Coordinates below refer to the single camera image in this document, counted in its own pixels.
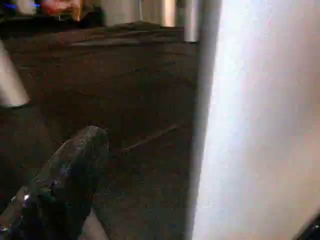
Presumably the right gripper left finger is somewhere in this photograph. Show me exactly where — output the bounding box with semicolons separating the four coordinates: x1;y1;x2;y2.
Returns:
0;125;111;240

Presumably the black mat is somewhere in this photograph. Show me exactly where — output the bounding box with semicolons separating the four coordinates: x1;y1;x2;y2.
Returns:
0;21;208;240

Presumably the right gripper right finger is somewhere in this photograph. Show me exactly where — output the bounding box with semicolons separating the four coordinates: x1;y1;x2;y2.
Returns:
292;212;320;240

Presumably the white plastic table top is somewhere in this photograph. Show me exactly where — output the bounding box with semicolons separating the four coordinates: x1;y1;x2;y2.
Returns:
186;0;320;240

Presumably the white plastic table leg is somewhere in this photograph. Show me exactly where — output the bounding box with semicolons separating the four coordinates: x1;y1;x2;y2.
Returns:
0;39;30;108

